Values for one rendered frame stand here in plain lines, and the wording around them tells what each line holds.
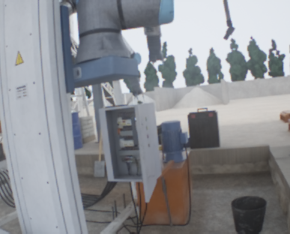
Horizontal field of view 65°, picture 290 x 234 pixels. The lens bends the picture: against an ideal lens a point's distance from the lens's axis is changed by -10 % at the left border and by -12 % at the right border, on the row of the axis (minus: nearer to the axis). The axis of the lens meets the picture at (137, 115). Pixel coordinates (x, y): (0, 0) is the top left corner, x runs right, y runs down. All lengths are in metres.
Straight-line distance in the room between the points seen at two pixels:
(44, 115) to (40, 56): 0.18
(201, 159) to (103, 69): 3.54
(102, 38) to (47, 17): 0.19
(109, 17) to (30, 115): 0.42
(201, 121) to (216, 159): 0.69
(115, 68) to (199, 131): 3.65
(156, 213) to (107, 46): 2.10
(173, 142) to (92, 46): 1.95
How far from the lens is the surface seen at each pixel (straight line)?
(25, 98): 0.89
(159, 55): 1.35
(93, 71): 0.79
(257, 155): 4.14
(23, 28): 0.93
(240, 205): 2.56
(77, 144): 6.19
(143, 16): 0.84
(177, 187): 2.50
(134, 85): 1.94
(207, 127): 4.30
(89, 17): 0.84
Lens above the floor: 1.25
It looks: 3 degrees down
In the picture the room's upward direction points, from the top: 7 degrees counter-clockwise
